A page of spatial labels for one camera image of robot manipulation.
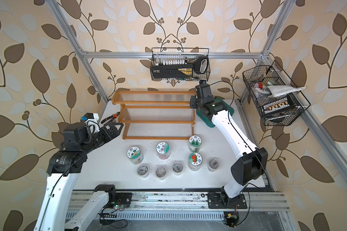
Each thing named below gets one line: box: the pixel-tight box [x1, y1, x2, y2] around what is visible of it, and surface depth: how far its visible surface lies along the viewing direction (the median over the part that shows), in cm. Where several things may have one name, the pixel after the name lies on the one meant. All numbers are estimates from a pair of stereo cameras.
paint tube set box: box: [262, 96, 295, 116], surface depth 69 cm
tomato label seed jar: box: [187, 152, 203, 171], surface depth 82 cm
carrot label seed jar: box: [126, 146, 144, 165], surface depth 86 cm
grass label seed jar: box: [188, 135, 202, 153], surface depth 90 cm
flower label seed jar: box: [155, 141, 171, 160], surface depth 86 cm
